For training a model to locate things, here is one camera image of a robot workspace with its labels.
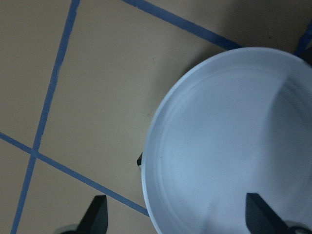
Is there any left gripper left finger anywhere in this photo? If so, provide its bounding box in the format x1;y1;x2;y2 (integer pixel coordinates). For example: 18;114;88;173
76;195;108;234

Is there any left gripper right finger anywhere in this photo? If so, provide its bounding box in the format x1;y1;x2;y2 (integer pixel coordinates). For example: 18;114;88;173
245;193;288;234

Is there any blue plate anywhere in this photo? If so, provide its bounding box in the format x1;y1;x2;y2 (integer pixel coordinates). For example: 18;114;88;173
141;47;312;234

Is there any black dish rack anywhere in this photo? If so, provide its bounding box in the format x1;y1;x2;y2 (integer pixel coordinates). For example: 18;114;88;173
136;153;143;170

